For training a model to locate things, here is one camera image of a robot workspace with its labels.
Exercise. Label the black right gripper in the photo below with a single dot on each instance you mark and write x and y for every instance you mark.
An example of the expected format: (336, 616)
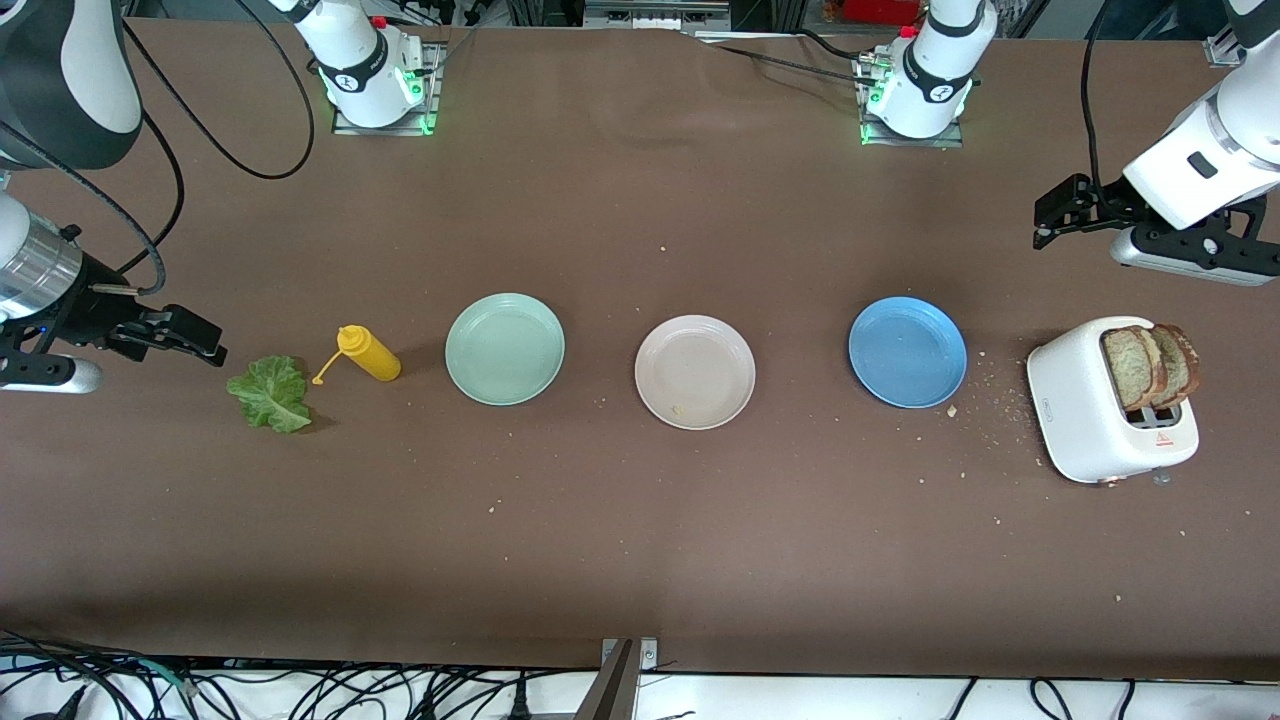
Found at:
(88, 303)

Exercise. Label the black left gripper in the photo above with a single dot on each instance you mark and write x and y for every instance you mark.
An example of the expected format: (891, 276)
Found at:
(1106, 202)

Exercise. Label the green lettuce leaf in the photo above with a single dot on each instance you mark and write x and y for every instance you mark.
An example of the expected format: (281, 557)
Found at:
(270, 395)

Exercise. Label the toasted bread slice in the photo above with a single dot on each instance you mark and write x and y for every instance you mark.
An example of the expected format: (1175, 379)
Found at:
(1128, 368)
(1182, 362)

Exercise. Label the yellow mustard squeeze bottle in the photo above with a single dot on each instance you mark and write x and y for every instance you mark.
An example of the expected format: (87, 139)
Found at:
(372, 355)

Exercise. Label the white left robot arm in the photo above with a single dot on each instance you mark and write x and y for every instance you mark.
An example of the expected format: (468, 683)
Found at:
(935, 70)

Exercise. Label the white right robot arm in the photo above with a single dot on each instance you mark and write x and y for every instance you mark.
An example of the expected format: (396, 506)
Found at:
(60, 70)

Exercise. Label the blue plate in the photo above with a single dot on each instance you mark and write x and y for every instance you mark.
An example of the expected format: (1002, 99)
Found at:
(908, 352)

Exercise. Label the mint green plate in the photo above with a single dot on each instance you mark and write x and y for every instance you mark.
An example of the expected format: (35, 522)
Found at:
(505, 350)

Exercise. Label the beige plate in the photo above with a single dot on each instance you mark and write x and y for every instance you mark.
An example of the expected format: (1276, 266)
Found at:
(695, 372)

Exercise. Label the white two-slot toaster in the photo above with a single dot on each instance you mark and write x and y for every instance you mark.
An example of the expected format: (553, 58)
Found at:
(1075, 410)

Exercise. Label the red box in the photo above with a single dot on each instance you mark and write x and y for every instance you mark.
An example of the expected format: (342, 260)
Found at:
(880, 10)

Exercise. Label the grey metal box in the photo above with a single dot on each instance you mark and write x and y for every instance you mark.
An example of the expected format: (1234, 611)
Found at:
(650, 12)

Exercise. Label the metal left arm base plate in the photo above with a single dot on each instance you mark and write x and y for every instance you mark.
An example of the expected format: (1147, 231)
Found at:
(905, 142)

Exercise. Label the metal table corner bracket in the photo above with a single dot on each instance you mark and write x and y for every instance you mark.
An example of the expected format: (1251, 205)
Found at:
(1222, 50)

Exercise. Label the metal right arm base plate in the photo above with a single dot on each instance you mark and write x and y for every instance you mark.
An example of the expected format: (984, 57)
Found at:
(345, 128)

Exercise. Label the metal table edge bracket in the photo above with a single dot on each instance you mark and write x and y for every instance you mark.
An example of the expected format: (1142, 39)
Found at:
(615, 690)

